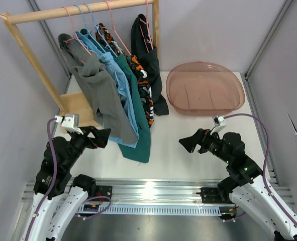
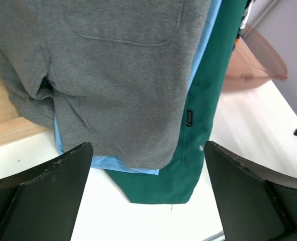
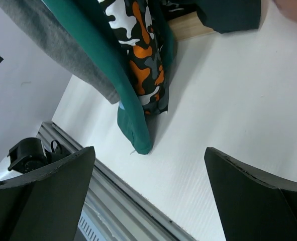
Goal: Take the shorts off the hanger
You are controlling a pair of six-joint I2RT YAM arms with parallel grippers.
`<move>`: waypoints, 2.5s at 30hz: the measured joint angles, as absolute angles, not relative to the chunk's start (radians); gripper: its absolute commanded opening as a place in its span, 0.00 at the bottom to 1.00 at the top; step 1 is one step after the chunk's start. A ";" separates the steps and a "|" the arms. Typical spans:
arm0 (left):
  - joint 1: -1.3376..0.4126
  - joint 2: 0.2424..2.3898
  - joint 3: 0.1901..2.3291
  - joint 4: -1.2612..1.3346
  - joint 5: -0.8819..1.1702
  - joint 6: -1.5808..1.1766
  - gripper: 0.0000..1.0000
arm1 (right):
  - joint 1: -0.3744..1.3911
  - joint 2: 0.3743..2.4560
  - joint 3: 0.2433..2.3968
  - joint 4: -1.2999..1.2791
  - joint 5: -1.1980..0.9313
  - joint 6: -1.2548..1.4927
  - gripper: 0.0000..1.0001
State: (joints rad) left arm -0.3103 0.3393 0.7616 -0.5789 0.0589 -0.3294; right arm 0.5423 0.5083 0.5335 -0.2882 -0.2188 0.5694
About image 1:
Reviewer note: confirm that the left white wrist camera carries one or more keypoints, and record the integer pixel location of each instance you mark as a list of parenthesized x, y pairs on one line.
[(70, 122)]

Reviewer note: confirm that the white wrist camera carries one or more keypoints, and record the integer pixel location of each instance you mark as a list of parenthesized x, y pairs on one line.
[(219, 123), (70, 122)]

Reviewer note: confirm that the pink hanger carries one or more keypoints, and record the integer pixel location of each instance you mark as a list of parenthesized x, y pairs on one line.
[(75, 36), (114, 28), (145, 32)]

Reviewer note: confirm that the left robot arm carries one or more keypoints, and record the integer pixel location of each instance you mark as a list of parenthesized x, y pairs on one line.
[(57, 195)]

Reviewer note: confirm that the wooden clothes rack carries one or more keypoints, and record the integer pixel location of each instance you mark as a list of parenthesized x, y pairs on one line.
[(73, 102)]

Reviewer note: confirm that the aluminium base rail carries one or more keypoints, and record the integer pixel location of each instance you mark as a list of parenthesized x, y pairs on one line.
[(157, 197)]

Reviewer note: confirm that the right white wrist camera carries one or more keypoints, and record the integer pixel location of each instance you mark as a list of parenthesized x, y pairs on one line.
[(219, 123)]

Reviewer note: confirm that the black shorts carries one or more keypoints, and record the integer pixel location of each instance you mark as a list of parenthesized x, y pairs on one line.
[(150, 62)]

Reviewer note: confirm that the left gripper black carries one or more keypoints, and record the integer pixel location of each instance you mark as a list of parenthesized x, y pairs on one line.
[(101, 136)]

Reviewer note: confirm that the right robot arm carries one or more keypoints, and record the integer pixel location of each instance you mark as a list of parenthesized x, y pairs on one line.
[(246, 185)]

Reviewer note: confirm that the light blue hanger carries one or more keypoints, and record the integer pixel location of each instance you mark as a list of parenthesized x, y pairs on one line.
[(84, 23), (98, 30)]

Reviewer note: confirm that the pink translucent plastic basin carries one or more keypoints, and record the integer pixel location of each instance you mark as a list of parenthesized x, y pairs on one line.
[(204, 89)]

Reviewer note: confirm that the grey shorts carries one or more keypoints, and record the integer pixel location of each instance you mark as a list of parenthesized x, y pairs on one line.
[(99, 89)]

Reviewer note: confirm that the light blue shorts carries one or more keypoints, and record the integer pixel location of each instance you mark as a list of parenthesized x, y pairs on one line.
[(117, 74)]

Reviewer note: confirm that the orange camouflage shorts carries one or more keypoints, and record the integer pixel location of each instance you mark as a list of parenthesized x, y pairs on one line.
[(141, 75)]

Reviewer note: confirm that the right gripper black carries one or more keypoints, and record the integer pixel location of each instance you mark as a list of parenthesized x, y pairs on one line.
[(199, 136)]

